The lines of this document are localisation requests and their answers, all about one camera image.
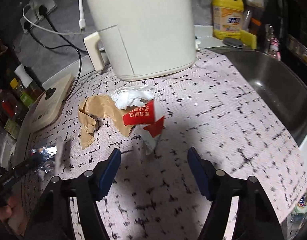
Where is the white cap spray bottle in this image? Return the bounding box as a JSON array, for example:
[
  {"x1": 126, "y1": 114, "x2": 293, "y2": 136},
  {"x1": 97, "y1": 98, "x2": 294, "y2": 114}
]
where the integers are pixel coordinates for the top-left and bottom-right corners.
[{"x1": 15, "y1": 63, "x2": 42, "y2": 101}]

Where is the left wall socket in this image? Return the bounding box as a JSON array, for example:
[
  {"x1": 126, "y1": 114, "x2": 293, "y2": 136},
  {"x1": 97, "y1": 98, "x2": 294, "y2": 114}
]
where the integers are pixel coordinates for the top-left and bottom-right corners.
[{"x1": 20, "y1": 18, "x2": 34, "y2": 34}]

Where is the red white paper wrapper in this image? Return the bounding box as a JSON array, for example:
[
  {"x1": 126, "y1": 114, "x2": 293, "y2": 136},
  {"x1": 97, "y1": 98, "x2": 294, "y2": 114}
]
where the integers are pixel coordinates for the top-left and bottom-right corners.
[{"x1": 122, "y1": 100, "x2": 165, "y2": 155}]

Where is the wall socket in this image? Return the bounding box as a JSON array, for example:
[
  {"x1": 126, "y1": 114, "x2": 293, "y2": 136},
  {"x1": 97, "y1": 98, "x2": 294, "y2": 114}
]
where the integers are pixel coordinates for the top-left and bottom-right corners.
[
  {"x1": 29, "y1": 0, "x2": 57, "y2": 21},
  {"x1": 20, "y1": 18, "x2": 34, "y2": 34}
]

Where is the green white refill pouch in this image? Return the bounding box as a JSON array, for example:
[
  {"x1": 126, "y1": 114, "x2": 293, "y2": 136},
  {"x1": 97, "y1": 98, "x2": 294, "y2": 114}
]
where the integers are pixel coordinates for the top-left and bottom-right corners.
[{"x1": 289, "y1": 191, "x2": 307, "y2": 224}]

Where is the red label sauce bottle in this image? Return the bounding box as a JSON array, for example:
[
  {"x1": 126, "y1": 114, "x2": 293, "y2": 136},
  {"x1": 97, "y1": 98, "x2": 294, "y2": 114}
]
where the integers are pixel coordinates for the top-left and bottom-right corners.
[{"x1": 0, "y1": 88, "x2": 21, "y2": 119}]

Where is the steel kitchen sink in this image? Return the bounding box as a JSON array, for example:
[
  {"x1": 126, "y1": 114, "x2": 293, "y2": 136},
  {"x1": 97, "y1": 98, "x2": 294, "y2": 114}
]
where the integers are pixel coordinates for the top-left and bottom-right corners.
[{"x1": 222, "y1": 50, "x2": 307, "y2": 145}]

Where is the person's left hand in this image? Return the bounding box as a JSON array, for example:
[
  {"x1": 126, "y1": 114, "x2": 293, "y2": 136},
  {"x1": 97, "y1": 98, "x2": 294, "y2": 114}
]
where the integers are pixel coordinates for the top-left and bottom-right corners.
[{"x1": 0, "y1": 195, "x2": 28, "y2": 236}]

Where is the cream air fryer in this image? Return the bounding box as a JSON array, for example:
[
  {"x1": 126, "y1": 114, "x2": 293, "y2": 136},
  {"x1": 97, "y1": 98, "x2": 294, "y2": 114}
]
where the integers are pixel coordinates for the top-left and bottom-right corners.
[{"x1": 84, "y1": 0, "x2": 196, "y2": 81}]

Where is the patterned white tablecloth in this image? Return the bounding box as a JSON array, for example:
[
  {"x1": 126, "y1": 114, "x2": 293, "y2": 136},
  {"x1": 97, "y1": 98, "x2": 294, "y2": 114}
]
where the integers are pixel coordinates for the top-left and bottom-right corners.
[{"x1": 15, "y1": 49, "x2": 307, "y2": 239}]

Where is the cream induction base unit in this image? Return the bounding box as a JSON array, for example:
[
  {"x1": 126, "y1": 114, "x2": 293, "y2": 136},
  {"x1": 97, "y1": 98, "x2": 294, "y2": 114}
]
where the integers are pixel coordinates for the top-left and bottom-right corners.
[{"x1": 29, "y1": 74, "x2": 74, "y2": 133}]

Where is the white tissue paper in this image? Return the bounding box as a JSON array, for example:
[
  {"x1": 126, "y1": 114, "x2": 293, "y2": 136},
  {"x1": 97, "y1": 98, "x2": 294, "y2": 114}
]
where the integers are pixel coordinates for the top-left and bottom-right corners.
[{"x1": 111, "y1": 85, "x2": 155, "y2": 110}]

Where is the black power cable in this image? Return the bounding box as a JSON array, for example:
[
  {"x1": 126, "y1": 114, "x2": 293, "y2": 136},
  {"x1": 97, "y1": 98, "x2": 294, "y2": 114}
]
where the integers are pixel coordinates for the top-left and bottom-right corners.
[{"x1": 24, "y1": 6, "x2": 88, "y2": 98}]

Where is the yellow sponge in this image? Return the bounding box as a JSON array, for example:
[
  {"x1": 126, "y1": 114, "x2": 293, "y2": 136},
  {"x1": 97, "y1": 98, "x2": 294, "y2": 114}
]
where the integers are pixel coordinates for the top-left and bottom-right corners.
[{"x1": 240, "y1": 29, "x2": 257, "y2": 50}]

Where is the yellow detergent bottle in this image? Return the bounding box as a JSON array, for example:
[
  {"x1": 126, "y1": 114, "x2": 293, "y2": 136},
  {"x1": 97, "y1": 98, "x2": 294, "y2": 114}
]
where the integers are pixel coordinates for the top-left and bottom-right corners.
[{"x1": 212, "y1": 0, "x2": 244, "y2": 40}]

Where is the right wall socket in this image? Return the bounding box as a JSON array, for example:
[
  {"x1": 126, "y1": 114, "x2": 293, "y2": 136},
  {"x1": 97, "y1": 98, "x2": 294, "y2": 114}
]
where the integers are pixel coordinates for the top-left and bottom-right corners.
[{"x1": 29, "y1": 0, "x2": 57, "y2": 21}]

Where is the green label oil bottle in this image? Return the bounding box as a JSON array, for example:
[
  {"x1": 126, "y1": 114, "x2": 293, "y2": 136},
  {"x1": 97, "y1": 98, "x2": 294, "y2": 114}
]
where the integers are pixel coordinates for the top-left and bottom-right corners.
[{"x1": 10, "y1": 78, "x2": 34, "y2": 108}]

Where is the brown paper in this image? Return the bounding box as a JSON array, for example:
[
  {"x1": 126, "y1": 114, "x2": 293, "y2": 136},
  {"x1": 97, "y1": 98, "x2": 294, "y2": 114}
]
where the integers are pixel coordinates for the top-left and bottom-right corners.
[{"x1": 77, "y1": 95, "x2": 133, "y2": 150}]

